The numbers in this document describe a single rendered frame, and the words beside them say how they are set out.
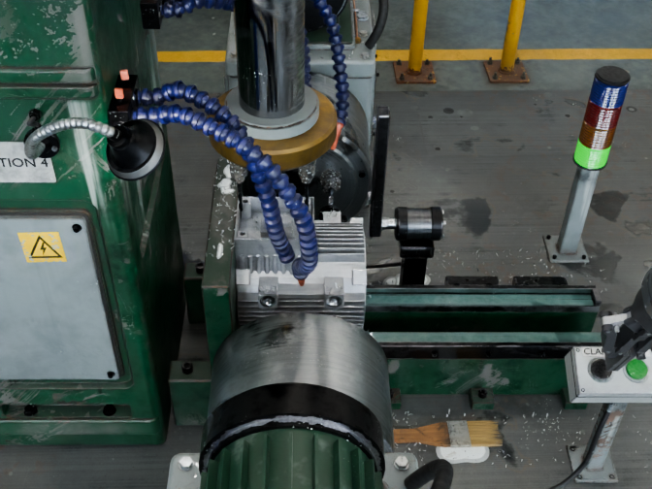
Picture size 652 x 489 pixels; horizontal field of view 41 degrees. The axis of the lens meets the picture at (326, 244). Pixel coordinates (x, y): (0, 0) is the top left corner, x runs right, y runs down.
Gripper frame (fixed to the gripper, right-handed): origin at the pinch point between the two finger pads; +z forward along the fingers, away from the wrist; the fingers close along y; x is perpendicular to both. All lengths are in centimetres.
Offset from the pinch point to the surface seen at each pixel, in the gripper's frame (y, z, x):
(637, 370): -5.0, 7.2, 0.2
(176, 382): 62, 26, -3
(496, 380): 8.9, 35.2, -5.9
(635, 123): -39, 72, -80
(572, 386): 3.5, 10.4, 1.7
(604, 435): -4.6, 23.4, 5.9
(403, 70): 0, 205, -190
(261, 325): 47.4, 0.0, -3.8
